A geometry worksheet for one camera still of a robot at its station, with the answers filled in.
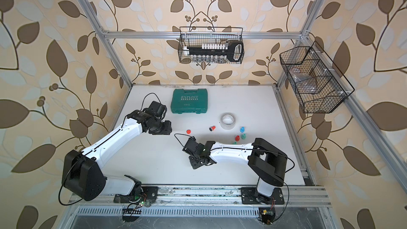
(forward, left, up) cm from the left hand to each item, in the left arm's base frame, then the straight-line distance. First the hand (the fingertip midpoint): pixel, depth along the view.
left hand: (166, 128), depth 83 cm
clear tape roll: (+12, -35, -12) cm, 39 cm away
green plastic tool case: (+25, -9, -8) cm, 28 cm away
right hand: (-14, -17, -12) cm, 25 cm away
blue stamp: (+5, -43, -11) cm, 45 cm away
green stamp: (+1, -43, -10) cm, 44 cm away
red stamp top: (+6, -25, -11) cm, 28 cm away
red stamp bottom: (0, -40, -11) cm, 41 cm away
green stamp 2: (-3, -38, -10) cm, 39 cm away
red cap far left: (+5, -10, -13) cm, 17 cm away
